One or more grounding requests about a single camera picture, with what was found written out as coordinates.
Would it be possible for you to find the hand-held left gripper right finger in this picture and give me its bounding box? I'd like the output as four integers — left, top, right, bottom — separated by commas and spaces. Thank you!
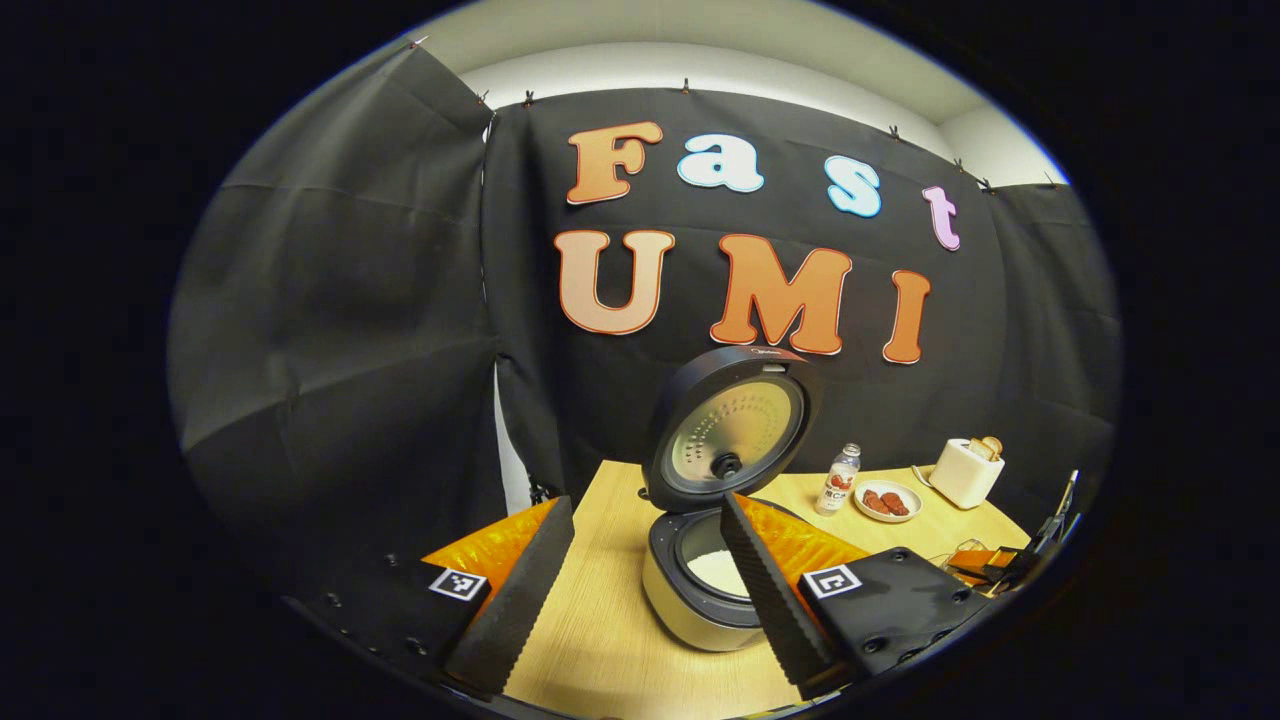
720, 490, 1001, 701

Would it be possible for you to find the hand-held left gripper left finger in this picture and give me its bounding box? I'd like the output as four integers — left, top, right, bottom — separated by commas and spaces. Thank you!
285, 495, 576, 698

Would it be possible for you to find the white rice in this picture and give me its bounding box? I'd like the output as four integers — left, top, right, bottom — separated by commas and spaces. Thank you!
687, 545, 751, 601

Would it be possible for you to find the dark grey rice cooker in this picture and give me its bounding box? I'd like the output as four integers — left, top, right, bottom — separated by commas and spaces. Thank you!
640, 345, 826, 653

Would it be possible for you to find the white toaster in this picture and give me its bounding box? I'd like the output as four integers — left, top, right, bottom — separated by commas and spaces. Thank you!
928, 438, 1006, 511

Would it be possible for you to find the white plate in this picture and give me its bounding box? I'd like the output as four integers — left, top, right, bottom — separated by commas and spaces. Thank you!
853, 480, 923, 524

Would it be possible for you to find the small clear bottle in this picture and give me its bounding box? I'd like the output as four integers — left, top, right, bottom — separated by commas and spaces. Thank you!
815, 443, 862, 517

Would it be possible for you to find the black backdrop cloth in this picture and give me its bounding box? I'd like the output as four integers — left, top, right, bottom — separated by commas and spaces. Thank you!
168, 40, 1123, 601

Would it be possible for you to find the row of small backdrop clips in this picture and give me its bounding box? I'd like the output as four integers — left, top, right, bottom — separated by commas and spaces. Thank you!
408, 36, 1061, 193

